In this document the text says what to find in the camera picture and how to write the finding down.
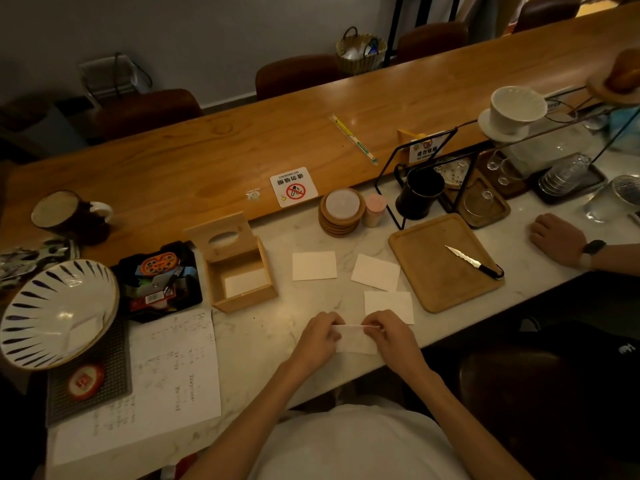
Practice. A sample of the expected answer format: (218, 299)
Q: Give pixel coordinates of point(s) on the black wrist watch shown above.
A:
(592, 250)

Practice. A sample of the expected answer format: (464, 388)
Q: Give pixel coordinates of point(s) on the wooden napkin box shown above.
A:
(235, 254)

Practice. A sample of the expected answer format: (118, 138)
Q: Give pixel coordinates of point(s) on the stack of wooden coasters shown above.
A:
(342, 209)

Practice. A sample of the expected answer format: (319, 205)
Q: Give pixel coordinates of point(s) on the small standing table sign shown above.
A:
(425, 147)

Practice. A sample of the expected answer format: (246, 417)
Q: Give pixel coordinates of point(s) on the black tray of small items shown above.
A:
(157, 284)

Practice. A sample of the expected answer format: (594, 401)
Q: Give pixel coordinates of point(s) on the stack of clear glasses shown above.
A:
(565, 174)

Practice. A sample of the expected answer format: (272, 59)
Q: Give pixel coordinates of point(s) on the person's left thumb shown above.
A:
(334, 337)

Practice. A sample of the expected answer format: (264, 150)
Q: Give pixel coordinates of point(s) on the person's right thumb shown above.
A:
(376, 337)

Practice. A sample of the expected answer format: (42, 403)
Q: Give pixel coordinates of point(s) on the white paper napkin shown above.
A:
(356, 340)
(375, 272)
(392, 304)
(314, 265)

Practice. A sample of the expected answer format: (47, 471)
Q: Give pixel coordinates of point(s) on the clear glass cup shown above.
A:
(479, 203)

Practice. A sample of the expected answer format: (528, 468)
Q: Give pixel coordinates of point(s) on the person's left hand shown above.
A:
(312, 344)

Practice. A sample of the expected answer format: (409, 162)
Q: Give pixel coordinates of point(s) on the person's left forearm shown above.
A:
(245, 424)

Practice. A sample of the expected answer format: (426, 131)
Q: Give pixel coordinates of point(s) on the white square prohibition sticker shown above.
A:
(294, 187)

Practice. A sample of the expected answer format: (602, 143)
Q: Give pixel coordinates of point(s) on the black rectangular tray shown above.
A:
(597, 182)

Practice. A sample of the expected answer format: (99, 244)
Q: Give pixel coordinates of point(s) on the floral patterned coaster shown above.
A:
(452, 172)

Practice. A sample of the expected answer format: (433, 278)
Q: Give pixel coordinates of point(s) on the dark brown stool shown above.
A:
(525, 409)

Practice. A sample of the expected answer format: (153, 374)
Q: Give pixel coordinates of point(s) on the white ceramic coffee dripper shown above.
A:
(515, 109)

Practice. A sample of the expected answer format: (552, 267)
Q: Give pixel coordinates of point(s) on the black mug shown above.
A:
(420, 194)

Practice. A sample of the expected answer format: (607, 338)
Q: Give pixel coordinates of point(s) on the pink toothpick holder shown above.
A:
(374, 209)

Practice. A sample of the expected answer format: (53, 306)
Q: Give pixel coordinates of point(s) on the large clear glass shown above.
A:
(612, 199)

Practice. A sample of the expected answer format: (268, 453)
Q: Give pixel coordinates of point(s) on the another person's forearm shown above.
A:
(620, 259)

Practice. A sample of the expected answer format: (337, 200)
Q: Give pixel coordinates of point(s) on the white box by wall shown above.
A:
(107, 77)

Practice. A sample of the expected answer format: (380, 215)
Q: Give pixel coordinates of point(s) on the handwritten white paper sheet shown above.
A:
(165, 384)

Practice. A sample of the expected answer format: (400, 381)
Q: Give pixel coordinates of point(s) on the white bowl with dark stripes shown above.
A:
(55, 314)

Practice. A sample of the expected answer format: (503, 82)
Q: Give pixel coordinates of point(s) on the dark brown wooden tray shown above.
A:
(515, 187)

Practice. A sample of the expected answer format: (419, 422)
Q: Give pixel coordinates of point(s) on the person's right hand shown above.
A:
(397, 344)

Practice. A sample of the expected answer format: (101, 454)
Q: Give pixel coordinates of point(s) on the black rubber bar mat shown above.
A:
(112, 364)

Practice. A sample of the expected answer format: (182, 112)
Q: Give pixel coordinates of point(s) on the person's right forearm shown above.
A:
(465, 424)

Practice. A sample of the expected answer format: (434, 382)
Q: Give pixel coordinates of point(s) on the brown chair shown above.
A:
(297, 74)
(150, 112)
(545, 12)
(432, 40)

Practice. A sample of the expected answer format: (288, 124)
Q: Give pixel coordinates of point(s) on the large wooden serving tray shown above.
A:
(435, 274)

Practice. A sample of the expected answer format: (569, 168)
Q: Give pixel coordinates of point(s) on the patterned dark and white cloth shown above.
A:
(30, 262)

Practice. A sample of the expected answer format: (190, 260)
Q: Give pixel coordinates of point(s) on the round red and white badge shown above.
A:
(86, 381)

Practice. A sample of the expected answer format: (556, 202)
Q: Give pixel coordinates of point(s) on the small wooden tray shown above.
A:
(492, 212)

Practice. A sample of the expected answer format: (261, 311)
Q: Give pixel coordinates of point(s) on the person's white shirt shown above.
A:
(355, 444)

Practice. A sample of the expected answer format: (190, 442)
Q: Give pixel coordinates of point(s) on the wrapped paper straw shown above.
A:
(352, 138)

